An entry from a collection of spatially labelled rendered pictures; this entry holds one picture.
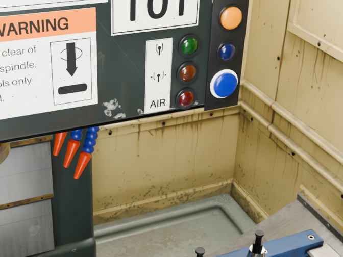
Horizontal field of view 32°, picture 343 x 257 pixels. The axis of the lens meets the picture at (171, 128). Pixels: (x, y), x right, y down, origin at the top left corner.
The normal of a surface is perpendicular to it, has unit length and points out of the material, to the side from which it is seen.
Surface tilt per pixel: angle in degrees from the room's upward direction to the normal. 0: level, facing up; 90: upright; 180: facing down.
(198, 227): 0
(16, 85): 90
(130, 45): 90
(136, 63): 90
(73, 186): 90
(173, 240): 0
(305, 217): 24
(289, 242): 0
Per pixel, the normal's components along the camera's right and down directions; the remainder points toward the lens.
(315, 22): -0.91, 0.18
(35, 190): 0.42, 0.43
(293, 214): -0.33, -0.72
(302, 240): 0.04, -0.87
